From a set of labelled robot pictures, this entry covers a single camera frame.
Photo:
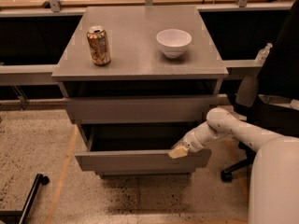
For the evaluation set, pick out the grey drawer cabinet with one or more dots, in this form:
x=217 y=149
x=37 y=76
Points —
x=137 y=67

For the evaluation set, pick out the white ceramic bowl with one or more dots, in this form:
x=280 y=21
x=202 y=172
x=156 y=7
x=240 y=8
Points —
x=173 y=43

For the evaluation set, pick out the grey top drawer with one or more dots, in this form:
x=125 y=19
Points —
x=140 y=109

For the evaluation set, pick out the grey drawer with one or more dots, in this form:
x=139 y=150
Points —
x=137 y=149
x=140 y=109

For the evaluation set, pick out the gold soda can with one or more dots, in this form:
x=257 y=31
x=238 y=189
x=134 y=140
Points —
x=98 y=43

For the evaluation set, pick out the grey metal frame rail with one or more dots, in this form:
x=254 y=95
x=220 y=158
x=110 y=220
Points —
x=39 y=74

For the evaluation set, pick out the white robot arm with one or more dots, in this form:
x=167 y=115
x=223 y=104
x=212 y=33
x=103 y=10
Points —
x=274 y=182

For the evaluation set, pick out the clear plastic bottle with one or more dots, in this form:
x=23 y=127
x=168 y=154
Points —
x=263 y=53

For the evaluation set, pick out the black office chair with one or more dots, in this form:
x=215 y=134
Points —
x=279 y=77

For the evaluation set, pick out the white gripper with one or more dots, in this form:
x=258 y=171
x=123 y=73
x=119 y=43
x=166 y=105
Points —
x=192 y=141

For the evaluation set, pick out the black wheeled stand leg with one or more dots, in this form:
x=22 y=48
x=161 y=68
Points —
x=19 y=217

